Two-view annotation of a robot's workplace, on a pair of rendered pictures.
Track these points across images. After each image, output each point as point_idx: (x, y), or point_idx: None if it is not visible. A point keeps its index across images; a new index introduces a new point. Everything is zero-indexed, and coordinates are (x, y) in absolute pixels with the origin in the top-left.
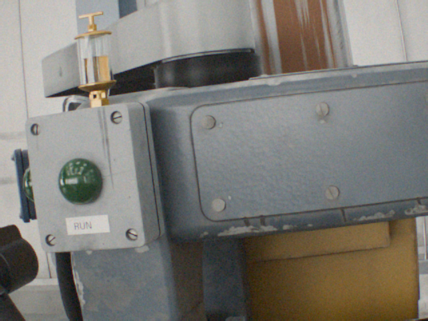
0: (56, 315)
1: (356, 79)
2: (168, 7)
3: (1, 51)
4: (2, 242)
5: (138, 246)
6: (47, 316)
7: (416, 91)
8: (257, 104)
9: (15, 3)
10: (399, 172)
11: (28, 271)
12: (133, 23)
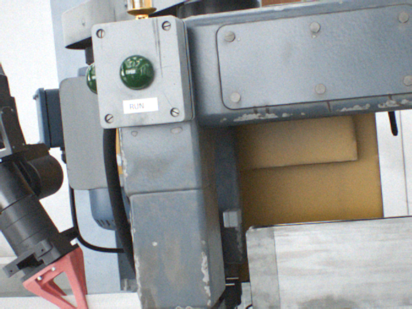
0: (21, 292)
1: (342, 5)
2: None
3: None
4: (33, 156)
5: (179, 121)
6: (11, 294)
7: (391, 12)
8: (266, 24)
9: None
10: (374, 75)
11: (54, 182)
12: None
